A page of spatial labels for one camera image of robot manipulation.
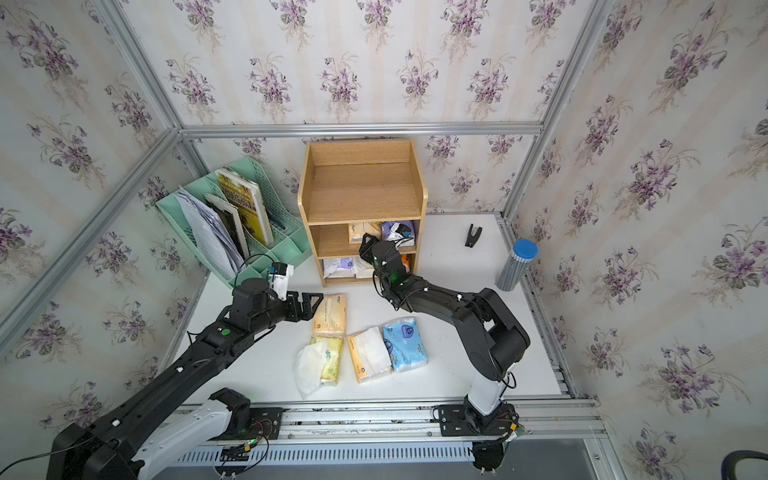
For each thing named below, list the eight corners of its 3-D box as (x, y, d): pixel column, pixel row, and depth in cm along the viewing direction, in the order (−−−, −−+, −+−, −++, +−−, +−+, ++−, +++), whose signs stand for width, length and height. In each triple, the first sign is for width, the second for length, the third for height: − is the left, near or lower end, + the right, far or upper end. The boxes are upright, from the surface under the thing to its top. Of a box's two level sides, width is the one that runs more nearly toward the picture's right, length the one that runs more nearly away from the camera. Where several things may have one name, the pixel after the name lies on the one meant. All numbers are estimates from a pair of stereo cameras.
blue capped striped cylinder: (494, 287, 100) (514, 253, 86) (499, 271, 105) (518, 236, 90) (512, 294, 99) (535, 260, 84) (516, 278, 103) (539, 243, 88)
